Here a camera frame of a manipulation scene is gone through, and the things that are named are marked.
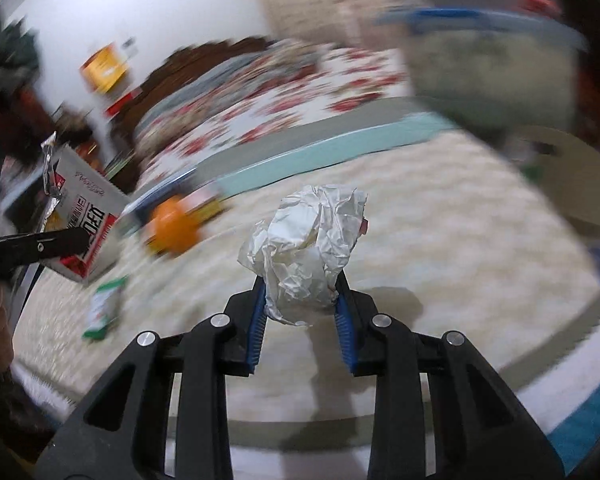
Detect red snack packets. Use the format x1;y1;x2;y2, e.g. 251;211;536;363
512;0;561;13

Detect white and red snack bag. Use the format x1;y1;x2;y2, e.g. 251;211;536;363
41;132;123;281

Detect orange plastic cup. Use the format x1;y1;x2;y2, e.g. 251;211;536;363
145;196;203;256

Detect row of handbags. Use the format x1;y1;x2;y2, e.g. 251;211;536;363
0;25;96;161

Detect white paper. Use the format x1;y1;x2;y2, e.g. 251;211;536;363
237;184;370;328

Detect folded floral quilt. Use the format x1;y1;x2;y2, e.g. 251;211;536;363
145;40;331;126

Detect leaf patterned curtain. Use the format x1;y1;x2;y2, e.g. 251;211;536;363
250;0;431;56

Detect beige bowl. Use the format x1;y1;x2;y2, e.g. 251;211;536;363
517;125;600;233

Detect floral bedsheet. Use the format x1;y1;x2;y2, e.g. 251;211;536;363
135;45;416;186

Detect yellow red wall calendar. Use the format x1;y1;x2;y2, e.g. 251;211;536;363
79;42;143;116

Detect blue lid storage box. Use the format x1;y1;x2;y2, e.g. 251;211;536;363
375;7;588;136

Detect small yellow cardboard box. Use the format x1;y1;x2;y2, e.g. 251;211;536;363
190;187;231;221

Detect green sachet packet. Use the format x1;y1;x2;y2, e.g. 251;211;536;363
82;277;128;341

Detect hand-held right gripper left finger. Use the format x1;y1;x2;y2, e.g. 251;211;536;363
35;275;268;480

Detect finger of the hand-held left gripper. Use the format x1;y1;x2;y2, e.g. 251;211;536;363
0;227;90;281

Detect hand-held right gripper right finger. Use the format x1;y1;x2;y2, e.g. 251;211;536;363
332;270;566;480

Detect carved wooden headboard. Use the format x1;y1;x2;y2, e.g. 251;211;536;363
115;35;281;136

